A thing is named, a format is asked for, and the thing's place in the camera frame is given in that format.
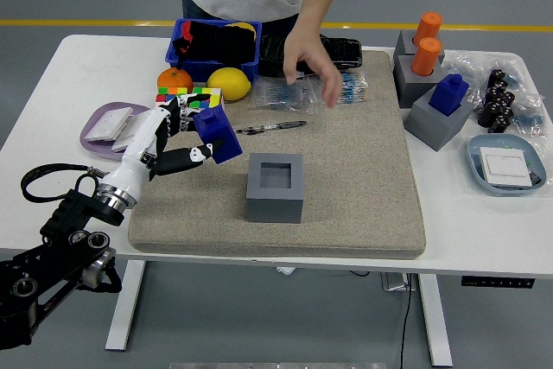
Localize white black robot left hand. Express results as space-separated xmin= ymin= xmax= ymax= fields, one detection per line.
xmin=99 ymin=94 xmax=226 ymax=208

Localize person's left hand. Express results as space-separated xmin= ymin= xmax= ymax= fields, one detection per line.
xmin=283 ymin=31 xmax=343 ymax=109

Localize blue square seal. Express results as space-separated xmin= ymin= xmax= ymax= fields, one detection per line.
xmin=427 ymin=73 xmax=470 ymax=118
xmin=193 ymin=104 xmax=242 ymax=166

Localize grey seal holder block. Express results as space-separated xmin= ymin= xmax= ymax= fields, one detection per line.
xmin=393 ymin=30 xmax=446 ymax=63
xmin=391 ymin=54 xmax=444 ymax=109

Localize orange cylinder seal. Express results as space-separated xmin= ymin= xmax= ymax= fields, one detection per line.
xmin=413 ymin=11 xmax=444 ymax=44
xmin=410 ymin=36 xmax=443 ymax=77

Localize grey square seal holder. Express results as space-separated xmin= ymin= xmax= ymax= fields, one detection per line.
xmin=404 ymin=83 xmax=475 ymax=153
xmin=245 ymin=152 xmax=305 ymax=224

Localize black wrapped flat package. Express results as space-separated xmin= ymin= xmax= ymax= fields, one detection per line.
xmin=258 ymin=34 xmax=363 ymax=77

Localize purple shallow tray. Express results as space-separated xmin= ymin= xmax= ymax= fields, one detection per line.
xmin=79 ymin=101 xmax=152 ymax=163

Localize clear bag of blue resistors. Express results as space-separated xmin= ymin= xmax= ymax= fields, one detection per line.
xmin=319 ymin=71 xmax=371 ymax=105
xmin=250 ymin=77 xmax=319 ymax=114

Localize multicolour puzzle cube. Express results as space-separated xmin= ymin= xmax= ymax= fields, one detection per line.
xmin=188 ymin=86 xmax=225 ymax=111
xmin=154 ymin=86 xmax=191 ymax=107

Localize black silver pen tool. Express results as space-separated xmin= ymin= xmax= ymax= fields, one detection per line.
xmin=235 ymin=120 xmax=308 ymax=135

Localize orange fruit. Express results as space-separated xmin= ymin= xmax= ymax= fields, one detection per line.
xmin=156 ymin=67 xmax=194 ymax=92

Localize yellow lemon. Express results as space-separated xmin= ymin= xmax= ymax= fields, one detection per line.
xmin=206 ymin=67 xmax=252 ymax=101

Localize black cloth with red patch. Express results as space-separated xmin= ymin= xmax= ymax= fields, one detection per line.
xmin=171 ymin=19 xmax=258 ymax=63

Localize blue plastic bin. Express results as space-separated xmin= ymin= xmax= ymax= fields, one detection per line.
xmin=164 ymin=18 xmax=264 ymax=84

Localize grey-brown table mat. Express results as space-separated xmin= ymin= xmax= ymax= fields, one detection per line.
xmin=128 ymin=49 xmax=428 ymax=261

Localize white table leg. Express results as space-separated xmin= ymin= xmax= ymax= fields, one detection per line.
xmin=416 ymin=273 xmax=454 ymax=367
xmin=105 ymin=259 xmax=147 ymax=352

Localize clear bag of small parts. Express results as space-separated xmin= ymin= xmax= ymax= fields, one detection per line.
xmin=442 ymin=49 xmax=546 ymax=137

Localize blue-grey shallow tray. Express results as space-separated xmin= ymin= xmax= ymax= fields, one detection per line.
xmin=467 ymin=133 xmax=548 ymax=196

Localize grey box under table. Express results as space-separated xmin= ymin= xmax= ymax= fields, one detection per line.
xmin=379 ymin=272 xmax=418 ymax=292

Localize black table control panel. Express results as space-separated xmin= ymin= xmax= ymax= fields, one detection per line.
xmin=460 ymin=276 xmax=535 ymax=289

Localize white switch panel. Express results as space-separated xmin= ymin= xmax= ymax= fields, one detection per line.
xmin=83 ymin=107 xmax=134 ymax=143
xmin=478 ymin=146 xmax=532 ymax=188
xmin=111 ymin=110 xmax=148 ymax=154

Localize black hanging power cable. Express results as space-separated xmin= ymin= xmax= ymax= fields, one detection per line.
xmin=399 ymin=273 xmax=414 ymax=369

